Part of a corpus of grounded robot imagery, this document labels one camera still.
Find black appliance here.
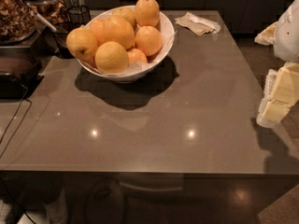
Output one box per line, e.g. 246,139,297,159
0,46,43,99

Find folded paper napkins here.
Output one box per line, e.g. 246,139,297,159
175,12,221,35

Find black wire basket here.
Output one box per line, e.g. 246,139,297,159
53,6,91,59

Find right orange in bowl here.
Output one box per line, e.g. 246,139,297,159
135,26,163,56

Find white serving spoon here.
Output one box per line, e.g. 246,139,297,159
21,0,58,32

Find orange at bowl left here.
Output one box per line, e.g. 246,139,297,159
66,28,98,61

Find glass jar of nuts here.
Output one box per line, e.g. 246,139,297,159
0,0,36,46

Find black power cable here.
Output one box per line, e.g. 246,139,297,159
0,77,34,159

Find small low orange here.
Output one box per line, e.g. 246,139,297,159
128,49,148,64

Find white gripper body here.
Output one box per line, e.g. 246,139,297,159
274,0,299,63

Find orange left behind centre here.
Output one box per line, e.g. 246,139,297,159
89,19,105,46

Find orange in bowl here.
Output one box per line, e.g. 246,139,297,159
94,41,129,74
135,26,163,56

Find top back orange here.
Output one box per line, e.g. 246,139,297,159
135,0,160,27

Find front orange in bowl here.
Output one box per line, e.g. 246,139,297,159
94,41,129,74

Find white ceramic bowl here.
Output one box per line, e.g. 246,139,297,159
76,5,176,84

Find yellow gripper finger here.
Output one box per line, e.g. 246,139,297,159
256,62,299,128
254,21,278,46

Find large orange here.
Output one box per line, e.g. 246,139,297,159
103,15,135,49

